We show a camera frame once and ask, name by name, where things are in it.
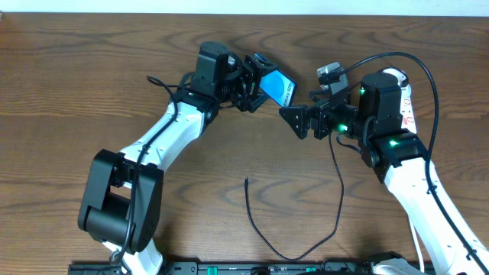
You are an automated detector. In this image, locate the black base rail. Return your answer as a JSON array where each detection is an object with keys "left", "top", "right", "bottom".
[{"left": 68, "top": 260, "right": 436, "bottom": 275}]

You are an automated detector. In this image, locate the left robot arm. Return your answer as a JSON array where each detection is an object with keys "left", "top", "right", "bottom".
[{"left": 69, "top": 41, "right": 278, "bottom": 274}]

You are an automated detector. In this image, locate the blue Galaxy smartphone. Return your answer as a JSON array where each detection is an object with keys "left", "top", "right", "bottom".
[{"left": 259, "top": 70, "right": 296, "bottom": 108}]

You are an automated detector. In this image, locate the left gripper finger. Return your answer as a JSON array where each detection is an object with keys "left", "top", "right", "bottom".
[
  {"left": 246, "top": 52, "right": 279, "bottom": 76},
  {"left": 244, "top": 92, "right": 269, "bottom": 113}
]

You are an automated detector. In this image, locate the white power strip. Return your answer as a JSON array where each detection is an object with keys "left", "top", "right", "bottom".
[{"left": 400, "top": 85, "right": 417, "bottom": 134}]

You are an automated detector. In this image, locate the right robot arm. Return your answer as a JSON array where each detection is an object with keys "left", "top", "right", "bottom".
[{"left": 279, "top": 69, "right": 488, "bottom": 274}]

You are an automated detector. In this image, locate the black USB charging cable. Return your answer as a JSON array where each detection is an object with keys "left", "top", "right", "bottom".
[{"left": 244, "top": 131, "right": 345, "bottom": 262}]

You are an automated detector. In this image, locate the white USB charger plug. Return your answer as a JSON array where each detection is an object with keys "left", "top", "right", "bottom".
[{"left": 382, "top": 66, "right": 409, "bottom": 88}]

